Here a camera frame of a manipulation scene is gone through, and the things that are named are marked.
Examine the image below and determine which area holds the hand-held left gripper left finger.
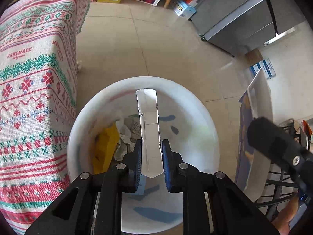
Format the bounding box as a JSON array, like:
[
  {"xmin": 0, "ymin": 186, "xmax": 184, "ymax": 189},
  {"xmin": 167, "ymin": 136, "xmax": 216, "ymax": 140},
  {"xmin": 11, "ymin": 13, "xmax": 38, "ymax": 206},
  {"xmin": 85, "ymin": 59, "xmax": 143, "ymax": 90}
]
[{"xmin": 24, "ymin": 139, "xmax": 143, "ymax": 235}]

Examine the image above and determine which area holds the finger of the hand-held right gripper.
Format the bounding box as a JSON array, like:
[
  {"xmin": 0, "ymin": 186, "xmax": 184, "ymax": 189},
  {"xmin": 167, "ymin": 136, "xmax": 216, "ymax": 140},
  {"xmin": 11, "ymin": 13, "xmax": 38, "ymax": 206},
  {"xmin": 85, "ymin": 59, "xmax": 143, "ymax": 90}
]
[{"xmin": 247, "ymin": 117, "xmax": 307, "ymax": 175}]

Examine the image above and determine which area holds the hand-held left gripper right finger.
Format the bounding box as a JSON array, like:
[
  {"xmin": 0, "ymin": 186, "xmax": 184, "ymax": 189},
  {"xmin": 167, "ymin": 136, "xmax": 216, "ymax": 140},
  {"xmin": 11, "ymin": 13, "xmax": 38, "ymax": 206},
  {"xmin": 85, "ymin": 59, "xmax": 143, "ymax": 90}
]
[{"xmin": 161, "ymin": 139, "xmax": 280, "ymax": 235}]

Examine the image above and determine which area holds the light blue carton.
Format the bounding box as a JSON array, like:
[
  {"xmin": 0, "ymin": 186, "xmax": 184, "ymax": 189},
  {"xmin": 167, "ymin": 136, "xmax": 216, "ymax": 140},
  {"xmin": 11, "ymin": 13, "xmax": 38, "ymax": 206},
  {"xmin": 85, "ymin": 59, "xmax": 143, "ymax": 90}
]
[{"xmin": 136, "ymin": 89, "xmax": 164, "ymax": 196}]

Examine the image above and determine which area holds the yellow wrapper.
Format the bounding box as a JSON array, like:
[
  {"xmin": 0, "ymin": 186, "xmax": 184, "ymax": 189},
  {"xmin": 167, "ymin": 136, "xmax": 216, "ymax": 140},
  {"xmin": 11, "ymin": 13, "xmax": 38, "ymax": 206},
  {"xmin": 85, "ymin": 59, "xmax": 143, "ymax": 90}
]
[{"xmin": 92, "ymin": 124, "xmax": 120, "ymax": 174}]

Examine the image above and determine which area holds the white paper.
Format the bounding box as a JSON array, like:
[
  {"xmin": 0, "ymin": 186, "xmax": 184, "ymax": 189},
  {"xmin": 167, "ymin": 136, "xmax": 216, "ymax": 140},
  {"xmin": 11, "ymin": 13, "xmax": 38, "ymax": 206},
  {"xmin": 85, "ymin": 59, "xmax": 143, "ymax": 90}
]
[{"xmin": 115, "ymin": 115, "xmax": 142, "ymax": 162}]

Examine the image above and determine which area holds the white plastic bin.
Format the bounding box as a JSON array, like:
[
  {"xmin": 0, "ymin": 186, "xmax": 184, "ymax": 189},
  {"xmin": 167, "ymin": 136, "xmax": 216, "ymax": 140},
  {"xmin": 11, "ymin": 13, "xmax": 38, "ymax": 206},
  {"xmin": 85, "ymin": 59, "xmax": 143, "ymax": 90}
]
[{"xmin": 67, "ymin": 76, "xmax": 219, "ymax": 234}]

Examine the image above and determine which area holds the person's right hand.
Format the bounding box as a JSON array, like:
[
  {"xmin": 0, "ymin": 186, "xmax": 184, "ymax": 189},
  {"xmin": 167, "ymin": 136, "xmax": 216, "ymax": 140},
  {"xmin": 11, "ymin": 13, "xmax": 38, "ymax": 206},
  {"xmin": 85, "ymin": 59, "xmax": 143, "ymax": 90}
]
[{"xmin": 271, "ymin": 196, "xmax": 302, "ymax": 235}]

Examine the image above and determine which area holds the white blue printed board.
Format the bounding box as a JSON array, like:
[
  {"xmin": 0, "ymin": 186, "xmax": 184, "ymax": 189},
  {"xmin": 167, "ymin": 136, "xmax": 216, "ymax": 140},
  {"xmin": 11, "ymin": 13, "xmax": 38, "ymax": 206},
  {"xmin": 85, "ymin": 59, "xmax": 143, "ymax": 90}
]
[{"xmin": 235, "ymin": 67, "xmax": 273, "ymax": 201}]

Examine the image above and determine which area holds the stack of blue white boxes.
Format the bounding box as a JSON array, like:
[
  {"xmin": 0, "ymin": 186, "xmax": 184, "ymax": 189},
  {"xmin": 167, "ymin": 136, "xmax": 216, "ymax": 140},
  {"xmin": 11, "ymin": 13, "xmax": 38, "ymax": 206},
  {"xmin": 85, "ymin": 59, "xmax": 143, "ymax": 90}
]
[{"xmin": 250, "ymin": 58, "xmax": 276, "ymax": 79}]

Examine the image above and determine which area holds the grey refrigerator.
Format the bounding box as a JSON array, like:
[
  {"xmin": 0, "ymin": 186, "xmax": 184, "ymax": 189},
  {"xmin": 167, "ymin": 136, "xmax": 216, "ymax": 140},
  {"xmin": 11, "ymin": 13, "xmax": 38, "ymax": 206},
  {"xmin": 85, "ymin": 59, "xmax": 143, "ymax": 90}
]
[{"xmin": 190, "ymin": 0, "xmax": 306, "ymax": 58}]

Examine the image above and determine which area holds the patterned woven tablecloth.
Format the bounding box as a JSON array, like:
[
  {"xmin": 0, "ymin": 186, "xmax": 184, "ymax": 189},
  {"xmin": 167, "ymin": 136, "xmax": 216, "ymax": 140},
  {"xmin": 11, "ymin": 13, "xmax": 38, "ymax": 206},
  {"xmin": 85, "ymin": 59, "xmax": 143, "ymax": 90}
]
[{"xmin": 0, "ymin": 0, "xmax": 90, "ymax": 235}]

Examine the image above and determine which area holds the small blue white box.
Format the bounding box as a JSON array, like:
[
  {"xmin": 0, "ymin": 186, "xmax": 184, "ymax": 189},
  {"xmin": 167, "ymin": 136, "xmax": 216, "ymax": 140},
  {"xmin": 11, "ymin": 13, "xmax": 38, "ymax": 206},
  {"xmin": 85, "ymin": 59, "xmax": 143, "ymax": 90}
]
[{"xmin": 172, "ymin": 0, "xmax": 197, "ymax": 20}]

